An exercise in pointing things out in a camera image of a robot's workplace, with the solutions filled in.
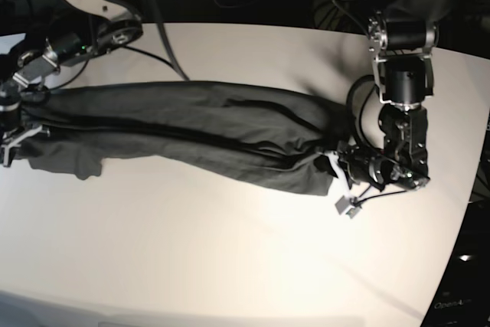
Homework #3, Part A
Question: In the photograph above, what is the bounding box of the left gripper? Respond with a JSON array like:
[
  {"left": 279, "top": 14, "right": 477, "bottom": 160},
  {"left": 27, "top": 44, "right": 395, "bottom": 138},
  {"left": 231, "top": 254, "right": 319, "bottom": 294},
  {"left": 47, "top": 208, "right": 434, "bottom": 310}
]
[{"left": 321, "top": 149, "right": 368, "bottom": 199}]

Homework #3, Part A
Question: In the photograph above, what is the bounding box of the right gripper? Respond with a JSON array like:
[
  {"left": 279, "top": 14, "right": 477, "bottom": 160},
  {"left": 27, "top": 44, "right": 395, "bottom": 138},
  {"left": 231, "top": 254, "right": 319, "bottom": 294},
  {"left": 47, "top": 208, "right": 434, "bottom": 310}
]
[{"left": 1, "top": 123, "right": 50, "bottom": 168}]

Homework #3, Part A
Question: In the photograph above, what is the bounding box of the dark grey T-shirt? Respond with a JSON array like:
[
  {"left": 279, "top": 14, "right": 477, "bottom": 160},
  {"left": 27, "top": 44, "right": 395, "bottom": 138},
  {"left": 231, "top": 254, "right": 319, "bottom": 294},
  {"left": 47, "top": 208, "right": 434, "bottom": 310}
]
[{"left": 18, "top": 81, "right": 351, "bottom": 196}]

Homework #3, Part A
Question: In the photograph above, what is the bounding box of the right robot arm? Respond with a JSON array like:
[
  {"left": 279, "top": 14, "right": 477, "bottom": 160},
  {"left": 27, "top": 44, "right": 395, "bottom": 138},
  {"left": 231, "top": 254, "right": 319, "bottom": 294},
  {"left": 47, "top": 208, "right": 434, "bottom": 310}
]
[{"left": 1, "top": 0, "right": 142, "bottom": 167}]

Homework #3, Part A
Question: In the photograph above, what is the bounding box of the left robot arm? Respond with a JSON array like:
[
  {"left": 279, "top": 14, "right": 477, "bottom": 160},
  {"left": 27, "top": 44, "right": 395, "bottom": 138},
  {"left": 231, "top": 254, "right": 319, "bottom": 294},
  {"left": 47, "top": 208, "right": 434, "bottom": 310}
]
[{"left": 324, "top": 0, "right": 458, "bottom": 208}]

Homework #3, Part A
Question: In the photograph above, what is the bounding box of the black OpenArm case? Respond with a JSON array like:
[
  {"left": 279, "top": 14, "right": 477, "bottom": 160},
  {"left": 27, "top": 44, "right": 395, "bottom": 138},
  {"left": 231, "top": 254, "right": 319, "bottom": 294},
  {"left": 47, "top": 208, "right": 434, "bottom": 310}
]
[{"left": 420, "top": 242, "right": 490, "bottom": 327}]

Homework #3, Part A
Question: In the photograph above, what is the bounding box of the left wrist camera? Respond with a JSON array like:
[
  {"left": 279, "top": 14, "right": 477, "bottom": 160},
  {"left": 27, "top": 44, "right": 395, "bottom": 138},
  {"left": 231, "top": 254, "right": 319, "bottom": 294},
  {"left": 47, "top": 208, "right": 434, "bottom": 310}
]
[{"left": 335, "top": 197, "right": 361, "bottom": 219}]

